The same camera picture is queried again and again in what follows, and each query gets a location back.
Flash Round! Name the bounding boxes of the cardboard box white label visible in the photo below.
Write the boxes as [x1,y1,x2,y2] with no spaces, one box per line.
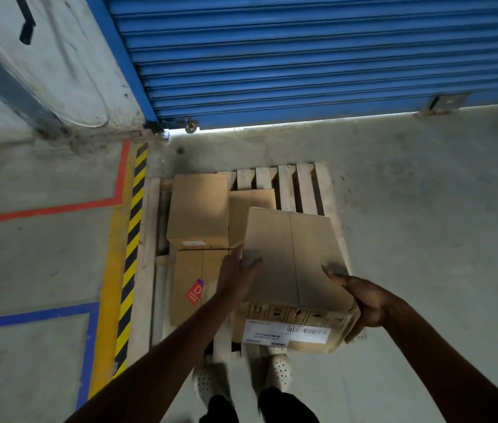
[166,173,231,251]

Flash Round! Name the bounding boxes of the white perforated right shoe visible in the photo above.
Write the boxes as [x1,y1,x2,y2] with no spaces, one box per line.
[265,352,294,392]

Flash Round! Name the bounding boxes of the person's right forearm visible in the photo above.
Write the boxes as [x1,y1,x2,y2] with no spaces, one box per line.
[381,299,498,423]

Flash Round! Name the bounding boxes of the person's left hand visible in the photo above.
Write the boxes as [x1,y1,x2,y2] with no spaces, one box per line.
[216,245,264,306]

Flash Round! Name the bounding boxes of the black trousers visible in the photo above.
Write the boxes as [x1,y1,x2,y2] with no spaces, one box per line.
[198,386,320,423]

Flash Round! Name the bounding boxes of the person's left forearm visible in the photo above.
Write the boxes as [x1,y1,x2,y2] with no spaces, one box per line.
[63,294,234,423]

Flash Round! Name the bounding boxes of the blue floor tape line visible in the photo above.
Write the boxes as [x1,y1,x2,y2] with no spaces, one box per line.
[0,302,101,411]

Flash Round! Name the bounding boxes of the white perforated shoe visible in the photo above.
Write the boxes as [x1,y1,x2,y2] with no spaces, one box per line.
[192,363,233,409]
[265,352,294,392]

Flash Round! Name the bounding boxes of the black crank handle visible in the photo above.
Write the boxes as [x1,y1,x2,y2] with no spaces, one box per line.
[13,0,38,46]

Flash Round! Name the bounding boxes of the cardboard box red label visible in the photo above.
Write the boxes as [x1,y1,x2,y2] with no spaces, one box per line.
[169,249,233,328]

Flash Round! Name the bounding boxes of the red floor tape line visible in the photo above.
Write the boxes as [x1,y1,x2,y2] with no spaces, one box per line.
[0,138,132,228]

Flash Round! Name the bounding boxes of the white perforated left shoe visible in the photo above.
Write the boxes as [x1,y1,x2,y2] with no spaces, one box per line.
[192,363,233,409]

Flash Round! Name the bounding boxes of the blue shutter guide rail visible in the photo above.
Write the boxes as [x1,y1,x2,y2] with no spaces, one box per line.
[83,0,165,133]

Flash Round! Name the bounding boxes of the yellow black hazard tape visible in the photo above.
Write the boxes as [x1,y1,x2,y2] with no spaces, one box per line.
[112,142,149,380]

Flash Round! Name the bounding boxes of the blue roller shutter door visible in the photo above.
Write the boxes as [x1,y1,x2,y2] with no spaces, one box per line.
[103,0,498,130]

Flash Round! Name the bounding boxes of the cardboard box black print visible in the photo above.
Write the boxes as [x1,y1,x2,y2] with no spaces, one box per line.
[228,189,278,248]

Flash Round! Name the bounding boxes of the wooden pallet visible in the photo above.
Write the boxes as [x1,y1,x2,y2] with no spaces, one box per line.
[125,162,355,366]

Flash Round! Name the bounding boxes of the white wall cable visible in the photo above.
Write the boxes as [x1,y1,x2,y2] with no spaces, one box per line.
[59,81,110,129]

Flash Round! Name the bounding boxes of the cardboard box taped seam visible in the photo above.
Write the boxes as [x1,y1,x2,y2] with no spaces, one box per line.
[231,206,361,354]

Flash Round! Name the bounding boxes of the person's right hand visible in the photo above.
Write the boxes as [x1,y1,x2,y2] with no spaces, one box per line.
[321,264,403,344]

